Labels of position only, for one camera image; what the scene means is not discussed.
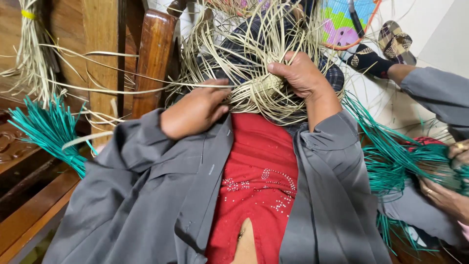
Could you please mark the person's grey jacket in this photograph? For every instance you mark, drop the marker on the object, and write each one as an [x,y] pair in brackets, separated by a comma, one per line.
[128,205]

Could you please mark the person's dark plaid trousers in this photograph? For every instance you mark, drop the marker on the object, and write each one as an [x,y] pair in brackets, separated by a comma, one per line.
[332,77]

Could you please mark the person's right hand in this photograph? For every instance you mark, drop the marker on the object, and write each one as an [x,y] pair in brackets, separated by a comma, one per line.
[300,77]

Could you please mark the wooden furniture frame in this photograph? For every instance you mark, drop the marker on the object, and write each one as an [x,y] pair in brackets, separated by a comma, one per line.
[25,205]

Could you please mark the plaid slipper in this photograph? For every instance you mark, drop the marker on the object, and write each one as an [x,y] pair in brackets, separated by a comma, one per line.
[401,49]
[389,33]

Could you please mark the wide pale straw strip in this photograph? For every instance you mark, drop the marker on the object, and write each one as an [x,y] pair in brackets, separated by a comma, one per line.
[86,138]

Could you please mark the person's red beaded top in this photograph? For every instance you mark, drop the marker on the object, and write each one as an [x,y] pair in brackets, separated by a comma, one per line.
[256,172]

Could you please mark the glossy wooden post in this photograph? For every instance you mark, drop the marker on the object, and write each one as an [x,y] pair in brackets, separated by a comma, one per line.
[154,62]

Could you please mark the woven straw basket with strands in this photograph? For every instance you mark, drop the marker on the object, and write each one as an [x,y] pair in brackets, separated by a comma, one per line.
[256,91]

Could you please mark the colourful hand fan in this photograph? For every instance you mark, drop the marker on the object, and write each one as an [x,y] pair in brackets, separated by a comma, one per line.
[340,22]

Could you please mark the yellow band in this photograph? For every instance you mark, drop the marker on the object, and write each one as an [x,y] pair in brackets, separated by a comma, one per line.
[28,14]

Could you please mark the green strip weaving work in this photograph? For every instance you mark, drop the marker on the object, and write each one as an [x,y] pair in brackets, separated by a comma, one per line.
[395,161]

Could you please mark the bundle of green strips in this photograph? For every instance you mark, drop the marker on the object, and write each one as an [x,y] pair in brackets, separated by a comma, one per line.
[51,128]

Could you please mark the long thin straw strip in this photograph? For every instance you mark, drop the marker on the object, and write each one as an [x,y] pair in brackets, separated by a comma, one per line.
[190,84]

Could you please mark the tied bundle of straw strips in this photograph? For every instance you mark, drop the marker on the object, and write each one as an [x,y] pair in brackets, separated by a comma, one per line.
[33,62]

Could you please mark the person's left hand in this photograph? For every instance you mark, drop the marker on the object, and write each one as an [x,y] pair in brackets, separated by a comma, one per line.
[190,110]

